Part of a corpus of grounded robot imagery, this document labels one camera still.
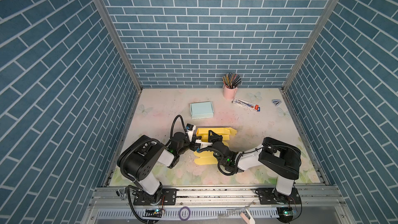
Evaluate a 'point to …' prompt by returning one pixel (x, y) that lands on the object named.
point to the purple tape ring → (189, 212)
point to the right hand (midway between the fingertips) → (211, 128)
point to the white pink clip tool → (246, 215)
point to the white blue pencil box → (246, 104)
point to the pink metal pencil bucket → (229, 94)
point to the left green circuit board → (153, 213)
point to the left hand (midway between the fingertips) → (200, 137)
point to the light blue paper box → (201, 110)
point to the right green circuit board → (285, 213)
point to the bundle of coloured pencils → (231, 80)
